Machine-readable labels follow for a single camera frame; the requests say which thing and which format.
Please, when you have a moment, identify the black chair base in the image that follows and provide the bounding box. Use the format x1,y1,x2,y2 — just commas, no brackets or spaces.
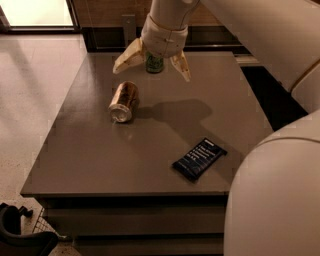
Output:
0,203,58,256

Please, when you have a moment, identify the dark blue snack bar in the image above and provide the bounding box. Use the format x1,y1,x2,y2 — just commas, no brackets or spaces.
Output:
172,138,227,182

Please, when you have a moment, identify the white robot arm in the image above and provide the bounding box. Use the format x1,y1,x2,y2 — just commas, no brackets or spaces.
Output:
113,0,320,256

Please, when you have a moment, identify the orange soda can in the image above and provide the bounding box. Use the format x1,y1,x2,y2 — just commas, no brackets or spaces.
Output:
108,81,139,123

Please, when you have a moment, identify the bright window panel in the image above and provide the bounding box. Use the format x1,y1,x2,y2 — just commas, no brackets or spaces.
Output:
0,0,73,27

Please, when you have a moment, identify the grey drawer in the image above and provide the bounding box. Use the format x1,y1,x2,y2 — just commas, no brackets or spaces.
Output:
45,206,225,236
74,237,223,256

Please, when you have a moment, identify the lower grey drawer front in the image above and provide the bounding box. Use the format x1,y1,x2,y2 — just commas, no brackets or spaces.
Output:
74,237,223,256

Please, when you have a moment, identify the upper grey drawer front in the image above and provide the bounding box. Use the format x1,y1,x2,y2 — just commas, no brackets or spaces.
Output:
45,206,225,236

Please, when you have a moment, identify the green soda can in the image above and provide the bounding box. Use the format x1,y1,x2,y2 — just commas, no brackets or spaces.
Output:
145,52,164,74

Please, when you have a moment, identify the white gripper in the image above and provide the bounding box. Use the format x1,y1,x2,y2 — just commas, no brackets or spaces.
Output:
113,15,191,82

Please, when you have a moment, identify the left metal wall bracket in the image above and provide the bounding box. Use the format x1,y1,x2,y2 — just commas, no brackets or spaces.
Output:
122,14,136,46

